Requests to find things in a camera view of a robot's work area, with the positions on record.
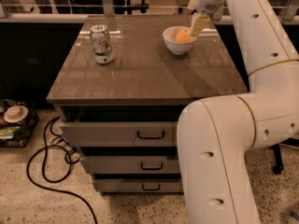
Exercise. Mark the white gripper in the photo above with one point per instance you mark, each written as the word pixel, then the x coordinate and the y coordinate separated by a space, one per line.
pixel 206 3

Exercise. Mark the orange fruit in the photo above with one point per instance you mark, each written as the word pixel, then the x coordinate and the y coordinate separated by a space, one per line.
pixel 183 36

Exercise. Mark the white ceramic bowl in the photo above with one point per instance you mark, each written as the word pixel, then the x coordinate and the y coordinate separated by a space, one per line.
pixel 177 48

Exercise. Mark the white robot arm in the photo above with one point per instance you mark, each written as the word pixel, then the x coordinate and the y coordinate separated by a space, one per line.
pixel 215 133

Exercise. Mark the green white soda can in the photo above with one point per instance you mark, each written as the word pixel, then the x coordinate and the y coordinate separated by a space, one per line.
pixel 100 38

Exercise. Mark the grey drawer cabinet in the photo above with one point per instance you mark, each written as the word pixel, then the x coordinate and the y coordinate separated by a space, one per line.
pixel 145 81

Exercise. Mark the top grey drawer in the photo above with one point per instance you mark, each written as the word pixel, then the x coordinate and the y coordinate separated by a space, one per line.
pixel 120 134

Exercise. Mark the grey drawer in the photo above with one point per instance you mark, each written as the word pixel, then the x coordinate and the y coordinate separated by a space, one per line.
pixel 130 165
pixel 106 186
pixel 120 134

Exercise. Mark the black stand leg with caster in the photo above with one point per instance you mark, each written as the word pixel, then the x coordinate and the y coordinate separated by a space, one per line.
pixel 278 166

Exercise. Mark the middle grey drawer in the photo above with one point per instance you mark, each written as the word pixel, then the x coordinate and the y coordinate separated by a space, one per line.
pixel 130 165

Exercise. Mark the bottom grey drawer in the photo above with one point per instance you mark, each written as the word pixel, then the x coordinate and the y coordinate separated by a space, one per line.
pixel 106 186

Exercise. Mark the beige hat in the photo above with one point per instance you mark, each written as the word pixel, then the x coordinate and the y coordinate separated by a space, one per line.
pixel 16 113

